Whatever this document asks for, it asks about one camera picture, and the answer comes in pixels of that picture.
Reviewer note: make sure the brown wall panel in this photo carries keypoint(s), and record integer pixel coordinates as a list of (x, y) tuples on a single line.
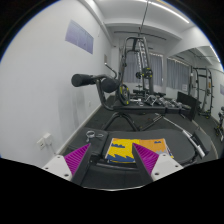
[(105, 58)]

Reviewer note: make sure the black box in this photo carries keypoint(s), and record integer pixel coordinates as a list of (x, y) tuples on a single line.
[(188, 103)]

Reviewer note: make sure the narrow grey window curtain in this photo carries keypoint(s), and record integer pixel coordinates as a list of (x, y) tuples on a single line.
[(156, 70)]

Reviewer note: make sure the small black weight plate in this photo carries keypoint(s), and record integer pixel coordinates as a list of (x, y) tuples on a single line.
[(147, 73)]

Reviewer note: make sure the silver spring barbell collar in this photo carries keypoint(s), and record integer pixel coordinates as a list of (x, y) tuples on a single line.
[(90, 136)]

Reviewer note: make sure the black yellow-marked weight plate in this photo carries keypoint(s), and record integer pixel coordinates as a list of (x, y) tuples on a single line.
[(122, 95)]

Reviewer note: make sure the black dumbbell stand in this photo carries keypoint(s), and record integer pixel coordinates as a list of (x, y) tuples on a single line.
[(220, 123)]

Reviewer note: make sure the small purple wall poster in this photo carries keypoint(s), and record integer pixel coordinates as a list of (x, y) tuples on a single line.
[(222, 89)]

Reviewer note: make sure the silver barbell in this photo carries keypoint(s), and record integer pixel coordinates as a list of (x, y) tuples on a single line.
[(196, 148)]

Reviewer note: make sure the black power rack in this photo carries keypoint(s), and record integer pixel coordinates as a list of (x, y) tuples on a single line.
[(208, 90)]

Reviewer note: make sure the black padded weight bench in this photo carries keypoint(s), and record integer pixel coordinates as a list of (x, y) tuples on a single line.
[(180, 143)]

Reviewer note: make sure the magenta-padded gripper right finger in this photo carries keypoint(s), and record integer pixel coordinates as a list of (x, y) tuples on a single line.
[(148, 158)]

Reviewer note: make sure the long ceiling light strip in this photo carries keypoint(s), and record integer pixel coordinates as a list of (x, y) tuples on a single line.
[(168, 10)]

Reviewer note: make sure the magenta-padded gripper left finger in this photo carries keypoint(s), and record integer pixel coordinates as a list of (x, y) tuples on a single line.
[(75, 160)]

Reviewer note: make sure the yellow blue patterned towel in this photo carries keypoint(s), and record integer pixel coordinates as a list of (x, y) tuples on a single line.
[(123, 150)]

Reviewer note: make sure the black bench with leg rollers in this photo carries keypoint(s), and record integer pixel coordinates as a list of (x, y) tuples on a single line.
[(140, 108)]

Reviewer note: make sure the white wall socket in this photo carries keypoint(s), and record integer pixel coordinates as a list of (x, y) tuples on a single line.
[(40, 143)]

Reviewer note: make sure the white plug adapter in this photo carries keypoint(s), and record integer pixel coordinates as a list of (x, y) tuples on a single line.
[(47, 138)]

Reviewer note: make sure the wide grey window curtain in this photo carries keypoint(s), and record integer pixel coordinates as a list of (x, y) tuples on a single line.
[(178, 75)]

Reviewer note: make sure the large purple wall poster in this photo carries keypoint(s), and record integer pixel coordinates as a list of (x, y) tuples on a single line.
[(78, 35)]

